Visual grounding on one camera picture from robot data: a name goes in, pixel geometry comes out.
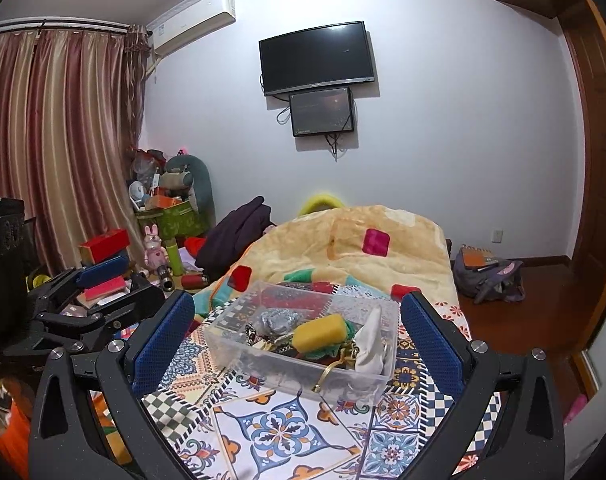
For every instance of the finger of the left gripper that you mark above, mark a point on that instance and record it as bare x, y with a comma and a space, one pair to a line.
95, 269
50, 328

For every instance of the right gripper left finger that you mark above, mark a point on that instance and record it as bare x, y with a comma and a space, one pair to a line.
66, 439

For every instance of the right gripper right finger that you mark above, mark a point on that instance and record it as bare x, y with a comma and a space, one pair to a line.
527, 440

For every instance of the yellow sponge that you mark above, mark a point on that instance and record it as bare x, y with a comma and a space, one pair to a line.
318, 333

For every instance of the red velvet pouch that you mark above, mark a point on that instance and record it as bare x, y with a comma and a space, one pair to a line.
346, 359

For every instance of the green knitted cloth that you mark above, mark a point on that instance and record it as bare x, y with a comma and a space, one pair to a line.
333, 350

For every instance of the red box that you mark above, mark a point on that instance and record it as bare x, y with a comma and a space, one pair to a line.
103, 247

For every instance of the pink bunny plush toy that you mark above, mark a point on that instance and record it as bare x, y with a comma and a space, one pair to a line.
155, 255

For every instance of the green storage box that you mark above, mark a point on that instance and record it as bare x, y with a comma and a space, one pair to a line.
180, 220

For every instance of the grey backpack on floor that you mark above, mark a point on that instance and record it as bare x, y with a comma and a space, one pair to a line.
483, 277

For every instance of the striped red beige curtain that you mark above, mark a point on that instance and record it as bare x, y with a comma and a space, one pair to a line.
71, 106

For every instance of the grey green plush toy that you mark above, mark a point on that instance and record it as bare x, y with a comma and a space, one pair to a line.
187, 175

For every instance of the patterned patchwork bedsheet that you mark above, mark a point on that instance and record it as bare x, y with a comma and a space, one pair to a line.
232, 412

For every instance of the white cloth pouch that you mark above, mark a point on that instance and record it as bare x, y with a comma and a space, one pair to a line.
368, 340

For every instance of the dark purple garment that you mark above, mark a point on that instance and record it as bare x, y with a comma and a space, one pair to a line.
227, 242

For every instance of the brown wooden door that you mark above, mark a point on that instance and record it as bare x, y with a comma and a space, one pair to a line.
584, 27

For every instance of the clear plastic storage box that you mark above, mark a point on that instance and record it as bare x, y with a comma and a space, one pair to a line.
252, 336

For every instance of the beige fleece blanket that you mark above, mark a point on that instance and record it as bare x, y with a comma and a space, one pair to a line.
380, 248

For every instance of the white air conditioner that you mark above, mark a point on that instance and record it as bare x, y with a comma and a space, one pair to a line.
198, 20

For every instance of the small wall monitor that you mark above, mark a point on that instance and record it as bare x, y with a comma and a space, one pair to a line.
322, 111

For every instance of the large wall television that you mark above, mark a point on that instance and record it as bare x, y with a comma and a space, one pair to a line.
316, 57

